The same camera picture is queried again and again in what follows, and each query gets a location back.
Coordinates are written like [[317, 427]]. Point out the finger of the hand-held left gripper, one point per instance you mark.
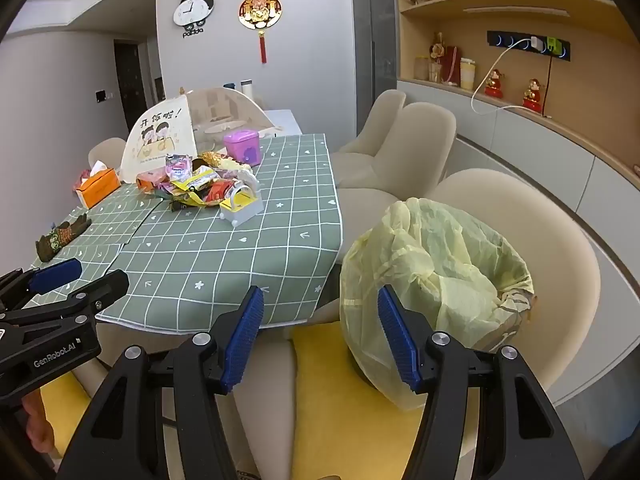
[[55, 272], [107, 285]]

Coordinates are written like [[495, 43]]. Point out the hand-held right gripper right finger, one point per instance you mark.
[[397, 340]]

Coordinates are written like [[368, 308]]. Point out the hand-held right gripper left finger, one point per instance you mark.
[[245, 340]]

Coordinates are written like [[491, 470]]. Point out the yellow plastic trash bag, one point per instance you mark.
[[425, 260]]

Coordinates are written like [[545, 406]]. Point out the patterned trash bin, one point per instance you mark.
[[517, 305]]

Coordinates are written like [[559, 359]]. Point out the pile of snack wrappers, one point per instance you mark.
[[200, 185]]

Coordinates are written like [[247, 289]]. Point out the person's left hand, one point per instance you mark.
[[37, 425]]

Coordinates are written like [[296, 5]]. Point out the green checked tablecloth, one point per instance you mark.
[[130, 215], [225, 260], [85, 260]]

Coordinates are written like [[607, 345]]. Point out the yellow seat cushion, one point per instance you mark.
[[62, 410], [340, 410]]

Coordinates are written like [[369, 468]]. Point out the orange tissue box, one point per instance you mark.
[[97, 187]]

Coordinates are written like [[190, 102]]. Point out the red folded paper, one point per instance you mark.
[[82, 179]]

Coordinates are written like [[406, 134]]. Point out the beige chair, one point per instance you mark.
[[380, 115], [560, 285], [107, 152], [420, 150]]

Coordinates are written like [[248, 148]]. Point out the white yellow tape dispenser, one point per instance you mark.
[[240, 205]]

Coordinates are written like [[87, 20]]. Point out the cartoon print mesh food cover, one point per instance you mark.
[[160, 145]]

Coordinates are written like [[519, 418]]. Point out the purple toy box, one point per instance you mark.
[[242, 147]]

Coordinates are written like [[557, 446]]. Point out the dark door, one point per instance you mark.
[[131, 85]]

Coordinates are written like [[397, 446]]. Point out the white sideboard cabinet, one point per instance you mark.
[[550, 170]]

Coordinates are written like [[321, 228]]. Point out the glass jar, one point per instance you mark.
[[435, 73], [421, 68]]

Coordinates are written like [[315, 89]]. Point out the red gold figurine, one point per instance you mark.
[[533, 96], [495, 85]]

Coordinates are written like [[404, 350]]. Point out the cup with yellow lid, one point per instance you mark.
[[466, 75]]

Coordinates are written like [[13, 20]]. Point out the red gift bag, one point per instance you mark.
[[452, 65]]

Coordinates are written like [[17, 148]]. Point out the dried flower bunch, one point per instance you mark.
[[437, 49]]

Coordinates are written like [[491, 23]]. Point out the grey refrigerator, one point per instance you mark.
[[372, 45]]

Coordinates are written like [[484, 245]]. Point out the black power strip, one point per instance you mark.
[[510, 41]]

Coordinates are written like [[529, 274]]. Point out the white charger plug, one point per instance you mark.
[[536, 43]]

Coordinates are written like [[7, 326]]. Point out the green plug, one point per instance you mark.
[[553, 45]]

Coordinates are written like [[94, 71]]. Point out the wall switch panel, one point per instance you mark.
[[103, 95]]

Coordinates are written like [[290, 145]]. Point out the small picture frame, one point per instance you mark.
[[158, 89]]

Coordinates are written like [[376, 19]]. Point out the panda wall clock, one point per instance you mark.
[[192, 10]]

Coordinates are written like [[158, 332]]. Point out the red gold wall ornament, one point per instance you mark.
[[259, 10]]

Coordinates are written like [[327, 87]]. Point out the wooden wall shelf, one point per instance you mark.
[[500, 15]]

